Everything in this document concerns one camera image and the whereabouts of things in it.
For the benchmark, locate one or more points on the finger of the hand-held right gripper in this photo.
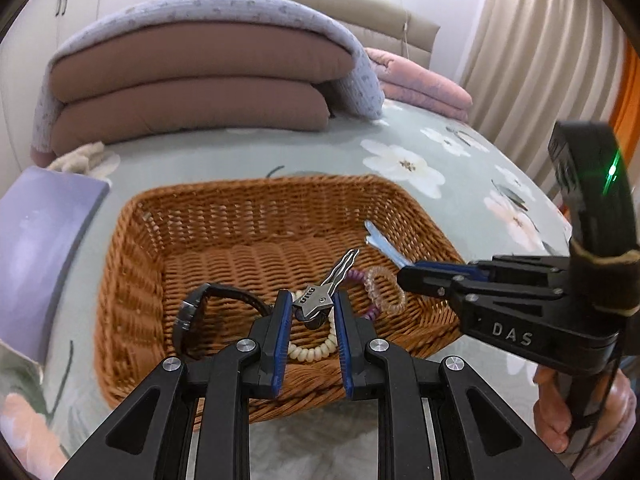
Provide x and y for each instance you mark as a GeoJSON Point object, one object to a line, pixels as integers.
{"type": "Point", "coordinates": [457, 267]}
{"type": "Point", "coordinates": [425, 282]}

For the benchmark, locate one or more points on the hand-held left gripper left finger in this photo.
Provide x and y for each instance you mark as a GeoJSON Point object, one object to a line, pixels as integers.
{"type": "Point", "coordinates": [282, 330]}

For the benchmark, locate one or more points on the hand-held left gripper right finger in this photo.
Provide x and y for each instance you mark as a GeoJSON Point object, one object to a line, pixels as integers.
{"type": "Point", "coordinates": [344, 332]}

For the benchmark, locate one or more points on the silver key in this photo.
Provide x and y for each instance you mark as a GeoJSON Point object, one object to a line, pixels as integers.
{"type": "Point", "coordinates": [325, 287]}

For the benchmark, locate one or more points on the blue hair clip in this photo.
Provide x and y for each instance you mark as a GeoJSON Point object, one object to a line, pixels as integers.
{"type": "Point", "coordinates": [382, 247]}

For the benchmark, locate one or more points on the brown wicker basket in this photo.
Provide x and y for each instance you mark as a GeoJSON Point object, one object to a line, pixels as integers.
{"type": "Point", "coordinates": [240, 240]}

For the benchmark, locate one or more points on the person's right hand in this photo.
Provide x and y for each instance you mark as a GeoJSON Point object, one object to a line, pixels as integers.
{"type": "Point", "coordinates": [552, 415]}

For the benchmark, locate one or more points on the green floral bed sheet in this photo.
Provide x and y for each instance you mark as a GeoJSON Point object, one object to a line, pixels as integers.
{"type": "Point", "coordinates": [450, 190]}

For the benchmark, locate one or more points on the black wristwatch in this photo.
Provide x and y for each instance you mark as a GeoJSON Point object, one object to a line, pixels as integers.
{"type": "Point", "coordinates": [187, 310]}

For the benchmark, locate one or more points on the folded pink blanket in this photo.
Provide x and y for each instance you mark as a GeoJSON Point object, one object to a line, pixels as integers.
{"type": "Point", "coordinates": [425, 85]}

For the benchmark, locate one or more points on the beige curtain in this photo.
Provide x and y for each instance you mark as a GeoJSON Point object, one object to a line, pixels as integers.
{"type": "Point", "coordinates": [540, 60]}

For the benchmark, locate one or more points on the orange curtain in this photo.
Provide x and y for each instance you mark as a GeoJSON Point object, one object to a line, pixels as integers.
{"type": "Point", "coordinates": [631, 95]}

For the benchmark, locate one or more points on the purple cushion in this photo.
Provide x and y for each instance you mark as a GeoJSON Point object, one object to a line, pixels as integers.
{"type": "Point", "coordinates": [40, 240]}

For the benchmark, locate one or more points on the cream fluffy cloth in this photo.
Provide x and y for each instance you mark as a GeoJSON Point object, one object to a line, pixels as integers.
{"type": "Point", "coordinates": [82, 157]}

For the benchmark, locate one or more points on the folded brown and lavender quilt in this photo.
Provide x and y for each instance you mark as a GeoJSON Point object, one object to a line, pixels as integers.
{"type": "Point", "coordinates": [190, 80]}

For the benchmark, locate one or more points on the white wardrobe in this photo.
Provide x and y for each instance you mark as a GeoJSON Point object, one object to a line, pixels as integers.
{"type": "Point", "coordinates": [65, 5]}

